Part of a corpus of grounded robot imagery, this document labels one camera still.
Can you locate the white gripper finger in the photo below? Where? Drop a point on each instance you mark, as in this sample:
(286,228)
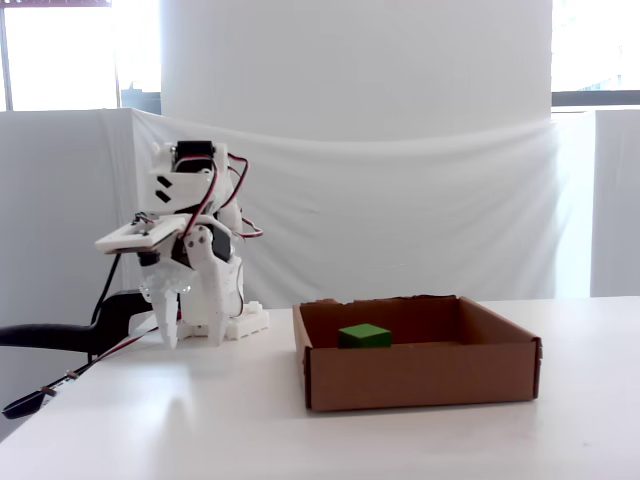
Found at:
(212,295)
(167,310)

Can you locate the green cube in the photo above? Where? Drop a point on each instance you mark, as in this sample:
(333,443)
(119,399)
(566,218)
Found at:
(364,336)

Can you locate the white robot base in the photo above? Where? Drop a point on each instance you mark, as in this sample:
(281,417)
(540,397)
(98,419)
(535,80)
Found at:
(250,325)

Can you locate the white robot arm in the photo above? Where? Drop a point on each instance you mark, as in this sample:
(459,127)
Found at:
(187,187)

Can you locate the brown cardboard box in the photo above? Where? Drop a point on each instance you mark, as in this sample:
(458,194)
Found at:
(420,375)

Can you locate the black table clamp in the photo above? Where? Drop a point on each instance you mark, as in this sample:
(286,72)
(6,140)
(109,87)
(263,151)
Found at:
(115,310)

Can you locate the white side panel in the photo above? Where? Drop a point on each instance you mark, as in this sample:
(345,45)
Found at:
(617,200)
(60,200)

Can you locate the white backdrop cloth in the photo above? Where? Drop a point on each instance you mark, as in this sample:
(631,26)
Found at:
(425,210)

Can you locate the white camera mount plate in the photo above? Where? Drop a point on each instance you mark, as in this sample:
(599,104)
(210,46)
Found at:
(130,240)

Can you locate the dark window frame bar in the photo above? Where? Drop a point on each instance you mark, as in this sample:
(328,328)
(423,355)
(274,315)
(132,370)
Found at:
(595,98)

